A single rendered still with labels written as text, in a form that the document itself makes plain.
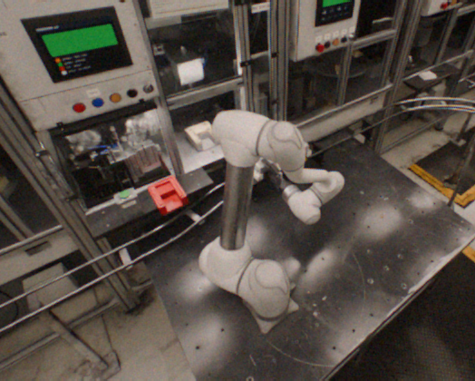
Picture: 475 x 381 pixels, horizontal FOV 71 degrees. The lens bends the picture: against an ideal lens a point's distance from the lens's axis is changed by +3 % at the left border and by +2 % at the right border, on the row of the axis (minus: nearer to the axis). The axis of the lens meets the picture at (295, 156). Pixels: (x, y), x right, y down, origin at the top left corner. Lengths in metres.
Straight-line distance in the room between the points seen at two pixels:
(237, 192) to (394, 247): 0.93
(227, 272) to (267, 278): 0.17
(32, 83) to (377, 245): 1.55
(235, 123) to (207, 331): 0.88
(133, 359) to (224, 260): 1.12
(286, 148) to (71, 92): 0.78
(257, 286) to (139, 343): 1.19
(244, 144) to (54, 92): 0.66
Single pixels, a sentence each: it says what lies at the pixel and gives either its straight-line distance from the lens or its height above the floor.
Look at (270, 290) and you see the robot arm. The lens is 1.30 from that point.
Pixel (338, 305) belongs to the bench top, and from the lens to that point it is 1.58.
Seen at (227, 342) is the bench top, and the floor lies 0.68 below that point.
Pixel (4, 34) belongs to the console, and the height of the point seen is 1.70.
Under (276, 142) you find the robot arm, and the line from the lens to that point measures 0.98.
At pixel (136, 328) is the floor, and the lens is 2.40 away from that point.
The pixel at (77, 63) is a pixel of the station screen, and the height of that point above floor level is 1.59.
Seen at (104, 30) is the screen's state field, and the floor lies 1.67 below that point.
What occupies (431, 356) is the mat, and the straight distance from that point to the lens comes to 2.36.
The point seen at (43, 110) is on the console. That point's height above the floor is 1.44.
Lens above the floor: 2.11
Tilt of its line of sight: 42 degrees down
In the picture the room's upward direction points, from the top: 3 degrees clockwise
